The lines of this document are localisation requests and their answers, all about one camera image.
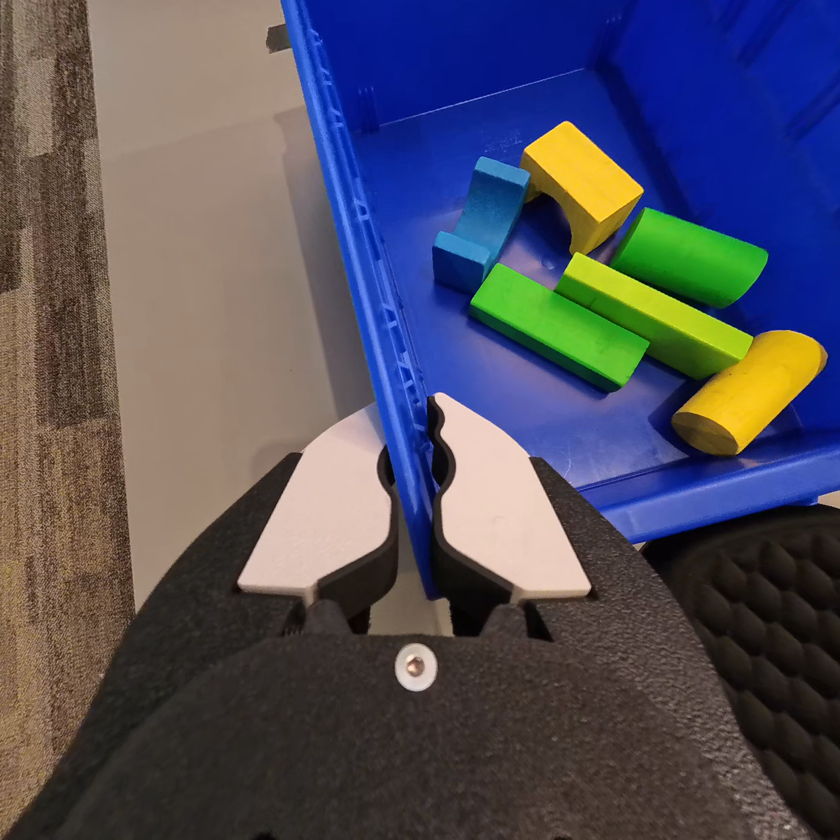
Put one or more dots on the black mesh pad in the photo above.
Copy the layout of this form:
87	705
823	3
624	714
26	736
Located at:
761	630

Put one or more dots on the green cylinder block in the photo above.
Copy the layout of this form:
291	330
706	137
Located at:
689	256

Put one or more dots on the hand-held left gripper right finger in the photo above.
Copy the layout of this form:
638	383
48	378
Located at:
505	512

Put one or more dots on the lime green plank block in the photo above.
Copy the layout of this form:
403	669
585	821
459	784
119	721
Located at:
656	315

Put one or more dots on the blue arch block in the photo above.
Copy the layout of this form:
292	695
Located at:
479	223

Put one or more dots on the blue plastic bin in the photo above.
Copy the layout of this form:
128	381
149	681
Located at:
433	79

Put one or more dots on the yellow arch block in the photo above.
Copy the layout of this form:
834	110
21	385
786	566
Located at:
584	184

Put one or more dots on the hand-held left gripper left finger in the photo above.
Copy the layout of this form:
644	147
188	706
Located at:
322	525

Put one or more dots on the yellow cylinder block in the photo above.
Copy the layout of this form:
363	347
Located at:
748	394

